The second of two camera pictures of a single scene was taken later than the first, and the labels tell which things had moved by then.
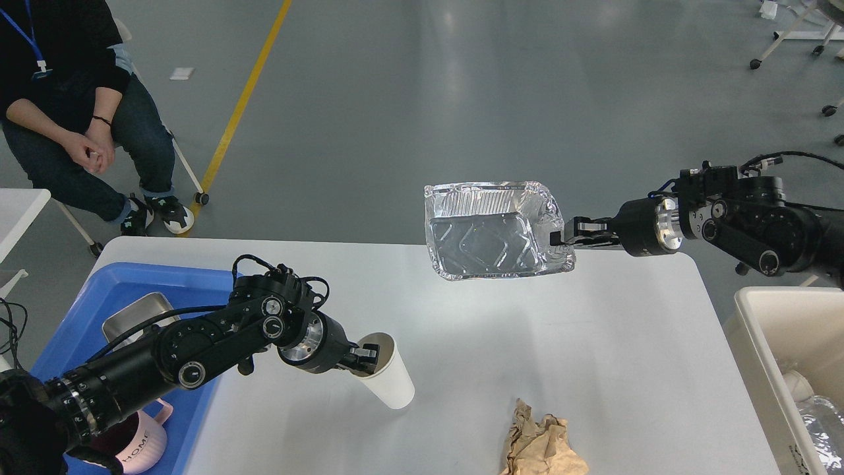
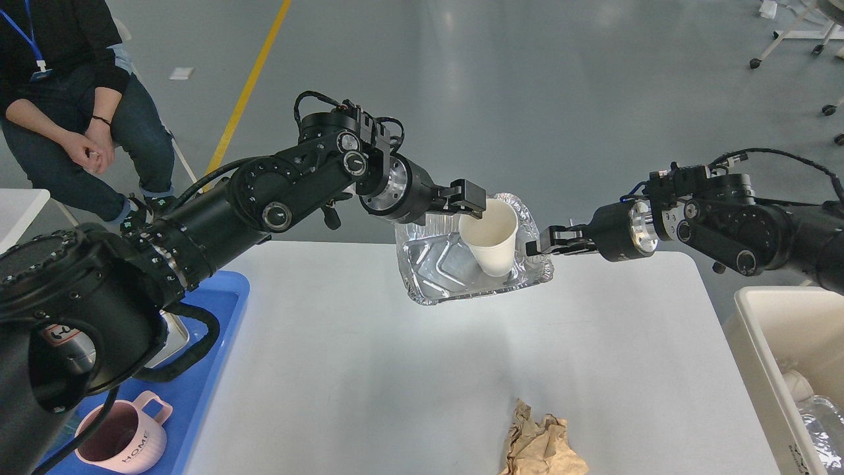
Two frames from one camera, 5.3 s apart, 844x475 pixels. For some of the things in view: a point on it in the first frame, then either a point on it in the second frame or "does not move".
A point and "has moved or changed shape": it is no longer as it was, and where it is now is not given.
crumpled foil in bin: x=825 y=424 does not move
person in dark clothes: x=80 y=119 does not move
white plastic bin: x=775 y=330 does not move
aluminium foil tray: x=494 y=229 has moved or changed shape
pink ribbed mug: x=151 y=443 has moved or changed shape
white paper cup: x=390 y=380 -> x=492 y=237
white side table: x=19 y=208 does not move
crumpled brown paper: x=541 y=448 does not move
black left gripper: x=324 y=346 -> x=410 y=194
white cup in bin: x=800 y=386 does not move
